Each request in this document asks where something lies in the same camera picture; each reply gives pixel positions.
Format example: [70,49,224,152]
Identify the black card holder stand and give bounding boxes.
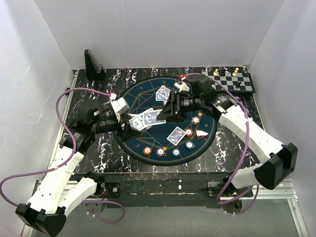
[84,49,106,81]

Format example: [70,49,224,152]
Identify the dealt face-down playing card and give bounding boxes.
[128,114,138,119]

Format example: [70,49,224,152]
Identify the blue white poker chip stack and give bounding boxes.
[157,148,165,157]

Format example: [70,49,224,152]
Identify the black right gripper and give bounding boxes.
[156,90,203,123]

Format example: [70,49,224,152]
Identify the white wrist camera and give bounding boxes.
[174,81,190,94]
[111,97,129,116]

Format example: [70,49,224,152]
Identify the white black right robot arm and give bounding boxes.
[158,73,298,196]

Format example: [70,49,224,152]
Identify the green chips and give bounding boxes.
[185,141,195,150]

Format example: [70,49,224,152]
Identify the green poker chip stack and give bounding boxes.
[172,149,180,157]

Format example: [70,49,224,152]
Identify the blue playing card box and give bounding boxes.
[129,116,147,131]

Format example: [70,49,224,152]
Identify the deck of playing cards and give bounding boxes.
[140,109,166,126]

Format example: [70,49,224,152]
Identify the aluminium rail frame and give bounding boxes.
[21,70,309,237]

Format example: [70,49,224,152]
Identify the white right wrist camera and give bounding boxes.
[174,81,190,94]

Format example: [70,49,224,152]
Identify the orange poker chip stack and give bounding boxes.
[143,147,152,156]

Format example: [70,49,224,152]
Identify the black white chess board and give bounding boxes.
[202,71,255,94]

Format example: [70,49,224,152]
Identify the blue white chips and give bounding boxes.
[192,117,200,124]

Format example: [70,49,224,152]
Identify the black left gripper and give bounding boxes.
[91,112,141,141]

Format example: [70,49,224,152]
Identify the round blue poker mat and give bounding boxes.
[116,77,217,166]

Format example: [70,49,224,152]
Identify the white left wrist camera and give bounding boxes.
[111,97,129,116]

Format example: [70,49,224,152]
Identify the white chess piece right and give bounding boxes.
[232,68,239,77]

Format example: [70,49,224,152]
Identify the white chess piece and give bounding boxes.
[232,68,239,77]
[213,69,219,76]

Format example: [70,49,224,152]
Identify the orange chips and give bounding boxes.
[185,128,194,138]

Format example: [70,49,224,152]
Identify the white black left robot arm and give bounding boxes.
[15,98,136,237]

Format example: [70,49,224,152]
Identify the black chess piece back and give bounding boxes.
[219,67,226,77]

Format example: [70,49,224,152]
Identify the white chess piece left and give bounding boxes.
[213,69,219,76]

